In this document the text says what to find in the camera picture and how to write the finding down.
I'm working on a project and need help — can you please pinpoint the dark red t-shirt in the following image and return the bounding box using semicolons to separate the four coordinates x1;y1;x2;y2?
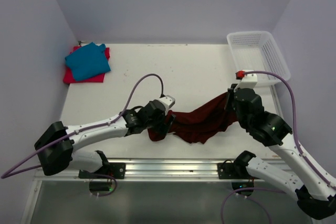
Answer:
147;92;238;145

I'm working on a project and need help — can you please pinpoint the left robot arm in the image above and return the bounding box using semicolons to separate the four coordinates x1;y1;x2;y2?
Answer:
34;95;175;178

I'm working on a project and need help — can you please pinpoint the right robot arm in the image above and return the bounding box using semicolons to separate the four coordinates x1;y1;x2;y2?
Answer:
217;84;335;220

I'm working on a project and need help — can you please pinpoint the white plastic basket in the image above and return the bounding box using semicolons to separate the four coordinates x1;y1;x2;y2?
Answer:
227;31;291;81

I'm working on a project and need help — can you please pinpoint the folded blue t-shirt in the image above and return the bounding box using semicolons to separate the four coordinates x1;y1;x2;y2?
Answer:
65;42;111;82

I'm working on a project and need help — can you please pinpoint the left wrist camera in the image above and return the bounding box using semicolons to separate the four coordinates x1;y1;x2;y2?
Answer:
158;95;175;114

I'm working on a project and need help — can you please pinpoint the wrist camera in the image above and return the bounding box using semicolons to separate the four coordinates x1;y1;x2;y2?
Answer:
158;95;175;114
234;70;258;92

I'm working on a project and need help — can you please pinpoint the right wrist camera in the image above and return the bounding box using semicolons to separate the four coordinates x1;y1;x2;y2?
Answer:
234;70;258;92

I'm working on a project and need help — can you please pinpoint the aluminium mounting rail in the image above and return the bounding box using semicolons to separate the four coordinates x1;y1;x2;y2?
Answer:
31;157;289;182

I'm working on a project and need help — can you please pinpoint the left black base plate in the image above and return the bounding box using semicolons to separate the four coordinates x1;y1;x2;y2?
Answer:
78;162;126;179

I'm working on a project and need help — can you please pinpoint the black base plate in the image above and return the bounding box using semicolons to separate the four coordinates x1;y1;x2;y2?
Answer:
217;160;257;179
78;162;126;179

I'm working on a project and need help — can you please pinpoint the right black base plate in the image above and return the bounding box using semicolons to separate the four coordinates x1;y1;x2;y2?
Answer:
217;160;257;179

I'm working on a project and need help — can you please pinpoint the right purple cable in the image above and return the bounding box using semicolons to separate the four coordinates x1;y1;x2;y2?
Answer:
219;70;336;224

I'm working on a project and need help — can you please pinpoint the purple cable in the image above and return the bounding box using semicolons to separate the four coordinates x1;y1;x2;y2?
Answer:
219;70;336;224
0;73;165;198

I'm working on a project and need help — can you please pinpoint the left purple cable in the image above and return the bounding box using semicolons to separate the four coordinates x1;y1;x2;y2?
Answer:
0;73;165;198

